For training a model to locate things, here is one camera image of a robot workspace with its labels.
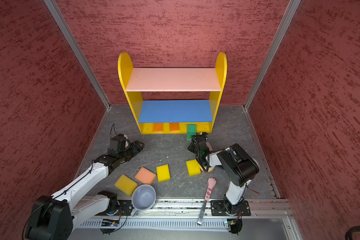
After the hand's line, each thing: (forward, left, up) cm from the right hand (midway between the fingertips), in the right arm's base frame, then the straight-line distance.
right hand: (189, 146), depth 97 cm
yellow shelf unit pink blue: (+10, +10, +19) cm, 23 cm away
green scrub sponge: (+11, -2, +2) cm, 12 cm away
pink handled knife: (-24, -11, +1) cm, 27 cm away
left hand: (-7, +29, +8) cm, 31 cm away
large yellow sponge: (-24, +36, +2) cm, 43 cm away
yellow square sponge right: (-15, -2, +1) cm, 15 cm away
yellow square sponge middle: (-18, +16, +1) cm, 24 cm away
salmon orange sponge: (-19, +26, +1) cm, 33 cm away
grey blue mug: (-30, +26, -1) cm, 40 cm away
